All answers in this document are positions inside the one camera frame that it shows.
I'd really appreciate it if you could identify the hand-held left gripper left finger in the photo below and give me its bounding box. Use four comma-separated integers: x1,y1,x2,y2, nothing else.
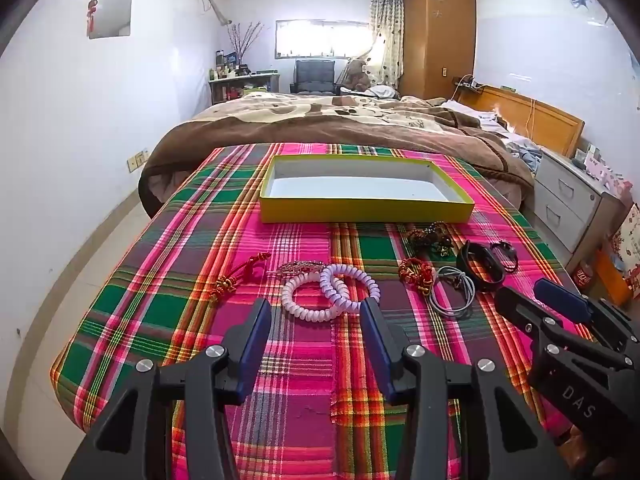
62,297,273,480

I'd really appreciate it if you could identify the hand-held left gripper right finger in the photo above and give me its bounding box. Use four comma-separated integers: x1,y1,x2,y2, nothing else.
359,299,571,480

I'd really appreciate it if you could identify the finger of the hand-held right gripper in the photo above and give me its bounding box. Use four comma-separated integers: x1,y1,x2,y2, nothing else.
534,279,596,331
495,286,565,349

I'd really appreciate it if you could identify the pink spiral hair tie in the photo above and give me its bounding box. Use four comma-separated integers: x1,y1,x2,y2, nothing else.
281,272,346,322

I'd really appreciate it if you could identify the grey cord hair tie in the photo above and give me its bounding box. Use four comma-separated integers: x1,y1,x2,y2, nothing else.
427,266,476,320

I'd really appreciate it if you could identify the black cord bracelet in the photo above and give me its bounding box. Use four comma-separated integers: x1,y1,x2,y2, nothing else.
487,240,521,275

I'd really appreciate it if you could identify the red knot tassel charm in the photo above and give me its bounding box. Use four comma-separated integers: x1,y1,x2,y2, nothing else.
214,251,272,297

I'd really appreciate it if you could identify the purple spiral hair tie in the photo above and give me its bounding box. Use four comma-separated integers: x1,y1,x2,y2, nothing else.
320,262,382,315

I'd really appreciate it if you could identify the black wristband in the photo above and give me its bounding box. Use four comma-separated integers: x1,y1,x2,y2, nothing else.
456,240,506,293

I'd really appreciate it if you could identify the red gold bead bracelet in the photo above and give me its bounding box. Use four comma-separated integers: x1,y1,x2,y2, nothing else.
398,257,436,295

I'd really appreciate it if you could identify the dark bead bracelet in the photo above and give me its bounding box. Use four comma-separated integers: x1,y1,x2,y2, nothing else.
406,222,453,248

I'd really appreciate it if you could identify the yellow-green shallow box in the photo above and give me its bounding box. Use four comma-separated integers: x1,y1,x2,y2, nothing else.
258,155,475,224

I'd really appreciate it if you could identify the orange box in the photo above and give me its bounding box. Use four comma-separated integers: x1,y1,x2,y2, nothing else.
595,250,633,306

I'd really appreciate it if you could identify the floral bag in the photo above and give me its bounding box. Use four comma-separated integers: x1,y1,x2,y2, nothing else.
607,205,640,286

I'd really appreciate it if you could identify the grey drawer nightstand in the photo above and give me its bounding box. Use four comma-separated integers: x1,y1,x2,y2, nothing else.
532,147,626,271

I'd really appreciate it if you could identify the pink green plaid cloth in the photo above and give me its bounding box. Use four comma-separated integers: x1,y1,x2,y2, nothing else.
50,142,601,480

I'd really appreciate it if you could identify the blue crumpled clothing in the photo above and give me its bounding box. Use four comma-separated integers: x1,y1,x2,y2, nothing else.
505,140,543,171

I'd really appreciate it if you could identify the wooden bed headboard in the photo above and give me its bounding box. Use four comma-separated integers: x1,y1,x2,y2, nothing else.
467,84,586,158

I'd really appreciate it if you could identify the white pillow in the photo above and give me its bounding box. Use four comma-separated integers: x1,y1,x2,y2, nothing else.
442,100,516,136

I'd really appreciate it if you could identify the brown patterned blanket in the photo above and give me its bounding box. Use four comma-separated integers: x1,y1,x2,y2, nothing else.
137,91,536,221

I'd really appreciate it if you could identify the cluttered shelf desk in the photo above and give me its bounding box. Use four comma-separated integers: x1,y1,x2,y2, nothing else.
208,72,281,106

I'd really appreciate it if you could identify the brown teddy bear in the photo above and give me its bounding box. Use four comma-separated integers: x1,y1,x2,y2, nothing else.
345,59,373,92

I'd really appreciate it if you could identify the dark armchair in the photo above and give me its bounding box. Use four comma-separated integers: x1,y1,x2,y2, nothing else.
290,59,337,95

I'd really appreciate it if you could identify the wooden wardrobe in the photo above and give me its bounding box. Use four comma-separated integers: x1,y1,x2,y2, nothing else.
398,0,477,101

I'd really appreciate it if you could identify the dry branch bouquet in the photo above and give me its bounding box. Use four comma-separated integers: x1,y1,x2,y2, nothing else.
226,21,265,66

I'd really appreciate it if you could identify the window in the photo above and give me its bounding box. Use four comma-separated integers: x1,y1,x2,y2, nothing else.
275,20,372,59

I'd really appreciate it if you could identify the dotted curtain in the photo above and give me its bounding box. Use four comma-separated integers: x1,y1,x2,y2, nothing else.
369,0,405,88

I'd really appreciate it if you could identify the silver wall sheet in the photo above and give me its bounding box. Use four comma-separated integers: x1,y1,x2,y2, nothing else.
87,0,133,40

